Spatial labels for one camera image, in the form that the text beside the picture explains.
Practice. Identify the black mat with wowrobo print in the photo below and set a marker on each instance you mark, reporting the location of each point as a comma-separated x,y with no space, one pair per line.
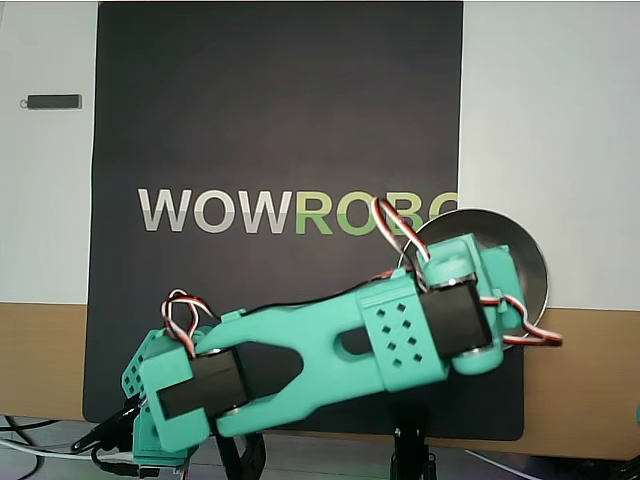
300,125

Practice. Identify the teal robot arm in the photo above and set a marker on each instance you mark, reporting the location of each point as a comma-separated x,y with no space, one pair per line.
325,320

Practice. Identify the white paper sheet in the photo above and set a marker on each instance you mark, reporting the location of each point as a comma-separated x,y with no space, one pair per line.
550,150

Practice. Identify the black table clamp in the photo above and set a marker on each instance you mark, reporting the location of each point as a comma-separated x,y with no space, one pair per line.
250,455
87,440

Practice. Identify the metal bowl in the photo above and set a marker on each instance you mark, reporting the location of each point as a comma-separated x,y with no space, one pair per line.
500,225

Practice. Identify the black usb stick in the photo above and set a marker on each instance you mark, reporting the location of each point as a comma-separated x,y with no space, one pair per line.
52,101

